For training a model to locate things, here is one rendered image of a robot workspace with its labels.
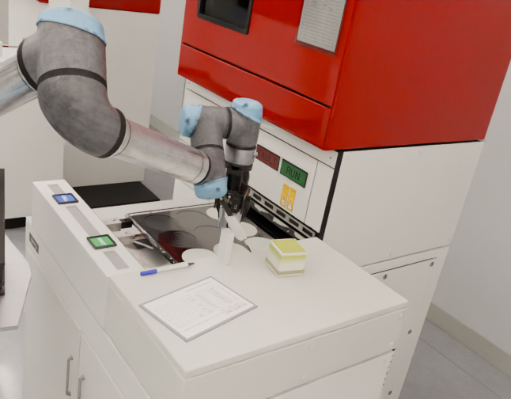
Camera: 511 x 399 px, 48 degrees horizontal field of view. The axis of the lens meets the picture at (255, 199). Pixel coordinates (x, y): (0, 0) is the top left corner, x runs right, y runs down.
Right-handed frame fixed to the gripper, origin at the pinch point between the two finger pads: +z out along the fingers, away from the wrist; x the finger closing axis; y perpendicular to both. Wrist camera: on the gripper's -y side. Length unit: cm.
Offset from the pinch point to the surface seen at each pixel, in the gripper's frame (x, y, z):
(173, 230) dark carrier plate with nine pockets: -17.1, -11.1, 9.4
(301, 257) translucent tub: 20.1, 10.7, -2.6
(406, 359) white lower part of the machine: 71, -61, 68
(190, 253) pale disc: -9.1, 0.0, 9.3
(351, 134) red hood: 26.3, -17.6, -27.5
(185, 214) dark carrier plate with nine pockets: -17.1, -23.7, 9.4
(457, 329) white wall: 110, -136, 94
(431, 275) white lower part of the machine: 69, -60, 29
